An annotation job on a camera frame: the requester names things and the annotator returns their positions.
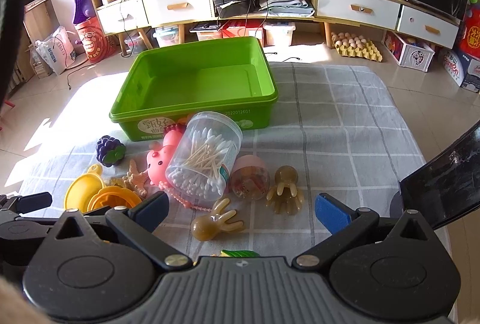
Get wooden tv cabinet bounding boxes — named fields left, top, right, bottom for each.
left=93, top=0, right=460, bottom=48

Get green plastic storage bin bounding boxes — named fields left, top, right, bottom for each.
left=109, top=36, right=278, bottom=141

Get beige starfish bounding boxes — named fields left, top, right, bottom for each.
left=122, top=160, right=148, bottom=199

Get egg carton tray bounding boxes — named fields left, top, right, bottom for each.
left=330, top=32, right=383, bottom=62

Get toy corn cob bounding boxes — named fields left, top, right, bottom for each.
left=211, top=249, right=260, bottom=258

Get brown rubber claw toy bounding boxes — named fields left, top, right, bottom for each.
left=266, top=166, right=304, bottom=216

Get pink bead string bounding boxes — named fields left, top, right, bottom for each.
left=157, top=180, right=213, bottom=213

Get orange toy pumpkin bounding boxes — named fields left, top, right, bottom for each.
left=87, top=186, right=142, bottom=212

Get clear cotton swab jar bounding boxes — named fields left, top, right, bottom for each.
left=166, top=111, right=242, bottom=209

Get white plastic shopping bag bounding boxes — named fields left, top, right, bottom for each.
left=34, top=26, right=77, bottom=75

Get purple toy grapes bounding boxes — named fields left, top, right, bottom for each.
left=96, top=136, right=126, bottom=167

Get pink rubber pig toy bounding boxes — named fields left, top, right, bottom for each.
left=146, top=123, right=186, bottom=190

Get grey checked table cloth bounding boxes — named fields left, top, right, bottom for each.
left=19, top=63, right=425, bottom=258

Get brown rubber rabbit toy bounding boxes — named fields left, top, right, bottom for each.
left=190, top=198, right=244, bottom=242

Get red paper bag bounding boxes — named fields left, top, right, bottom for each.
left=75, top=17, right=116, bottom=64

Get yellow toy pot lid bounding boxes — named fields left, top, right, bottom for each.
left=64, top=164, right=105, bottom=213

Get clear capsule with pink cap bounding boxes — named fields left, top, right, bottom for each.
left=229, top=155, right=270, bottom=200

